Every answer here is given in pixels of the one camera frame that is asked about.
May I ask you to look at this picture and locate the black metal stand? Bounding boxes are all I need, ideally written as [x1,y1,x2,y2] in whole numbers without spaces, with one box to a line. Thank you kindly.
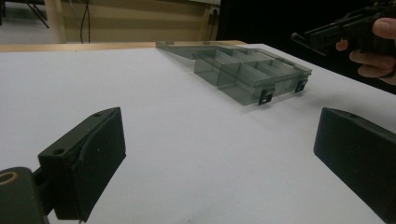
[0,0,50,30]

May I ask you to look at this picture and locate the light wooden furniture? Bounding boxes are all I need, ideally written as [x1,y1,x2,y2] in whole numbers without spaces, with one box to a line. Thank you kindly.
[43,0,221,45]

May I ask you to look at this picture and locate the transparent grey compartment box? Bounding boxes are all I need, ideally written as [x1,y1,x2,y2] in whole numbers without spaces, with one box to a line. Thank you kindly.
[156,40,313,106]

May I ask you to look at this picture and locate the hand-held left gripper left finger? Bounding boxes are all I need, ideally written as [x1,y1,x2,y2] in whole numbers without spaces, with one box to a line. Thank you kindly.
[37,106,127,223]

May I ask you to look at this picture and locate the wooden table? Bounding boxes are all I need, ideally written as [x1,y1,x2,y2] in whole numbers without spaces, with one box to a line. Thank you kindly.
[0,39,248,53]

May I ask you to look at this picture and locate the white board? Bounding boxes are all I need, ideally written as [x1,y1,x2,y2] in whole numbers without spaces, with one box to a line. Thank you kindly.
[0,43,396,224]

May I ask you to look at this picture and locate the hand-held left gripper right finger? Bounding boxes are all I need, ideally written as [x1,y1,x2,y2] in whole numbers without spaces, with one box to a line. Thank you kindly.
[313,107,396,224]

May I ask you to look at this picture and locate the black hanging cables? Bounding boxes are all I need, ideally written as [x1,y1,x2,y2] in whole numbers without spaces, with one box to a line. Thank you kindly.
[78,0,92,44]

